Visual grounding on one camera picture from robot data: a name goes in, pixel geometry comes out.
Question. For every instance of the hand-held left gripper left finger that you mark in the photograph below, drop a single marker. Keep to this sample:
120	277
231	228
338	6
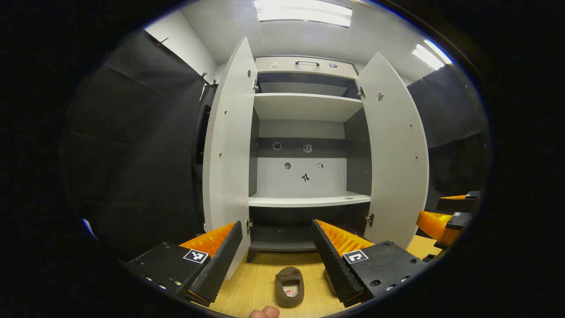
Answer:
220	260

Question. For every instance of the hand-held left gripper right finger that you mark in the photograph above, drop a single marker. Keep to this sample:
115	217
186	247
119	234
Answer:
337	265

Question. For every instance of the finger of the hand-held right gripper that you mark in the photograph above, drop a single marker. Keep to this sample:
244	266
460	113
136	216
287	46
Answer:
461	203
437	223

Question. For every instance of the white shoe cabinet door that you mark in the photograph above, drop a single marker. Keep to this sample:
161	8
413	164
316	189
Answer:
397	168
229	154

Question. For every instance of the white shoe cabinet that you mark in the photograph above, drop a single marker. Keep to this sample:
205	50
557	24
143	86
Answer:
304	106

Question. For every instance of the white cabinet drawer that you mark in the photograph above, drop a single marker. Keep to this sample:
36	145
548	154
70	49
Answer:
282	65

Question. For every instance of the black backdrop cloth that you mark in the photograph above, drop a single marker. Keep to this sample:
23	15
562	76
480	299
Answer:
450	115
132	154

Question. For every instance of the ceiling light panel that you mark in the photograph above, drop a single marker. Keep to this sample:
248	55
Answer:
430	55
304	12

